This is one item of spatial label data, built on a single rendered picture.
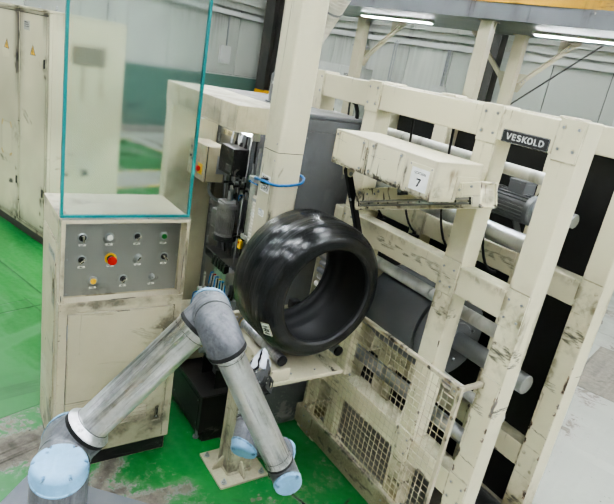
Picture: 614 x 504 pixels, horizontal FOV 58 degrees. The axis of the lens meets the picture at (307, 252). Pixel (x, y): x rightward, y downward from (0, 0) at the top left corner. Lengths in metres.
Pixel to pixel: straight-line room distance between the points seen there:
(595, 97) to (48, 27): 8.71
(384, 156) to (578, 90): 9.10
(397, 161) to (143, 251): 1.21
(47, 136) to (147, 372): 3.87
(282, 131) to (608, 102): 9.10
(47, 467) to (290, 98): 1.52
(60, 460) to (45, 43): 4.11
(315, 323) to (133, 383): 1.01
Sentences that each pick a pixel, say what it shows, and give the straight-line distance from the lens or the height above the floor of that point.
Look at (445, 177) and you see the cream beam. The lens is 2.02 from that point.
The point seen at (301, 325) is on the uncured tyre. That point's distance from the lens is 2.48.
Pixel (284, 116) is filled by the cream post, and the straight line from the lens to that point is 2.28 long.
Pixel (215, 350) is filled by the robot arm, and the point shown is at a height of 1.24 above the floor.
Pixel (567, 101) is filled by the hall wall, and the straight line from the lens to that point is 11.16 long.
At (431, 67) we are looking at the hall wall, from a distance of 12.23.
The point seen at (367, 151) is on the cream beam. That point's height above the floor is 1.73.
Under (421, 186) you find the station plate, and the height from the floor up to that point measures 1.68.
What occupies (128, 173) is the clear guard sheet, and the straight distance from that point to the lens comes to 2.44.
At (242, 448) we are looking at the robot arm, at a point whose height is 0.82.
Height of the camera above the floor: 2.02
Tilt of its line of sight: 19 degrees down
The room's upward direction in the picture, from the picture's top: 10 degrees clockwise
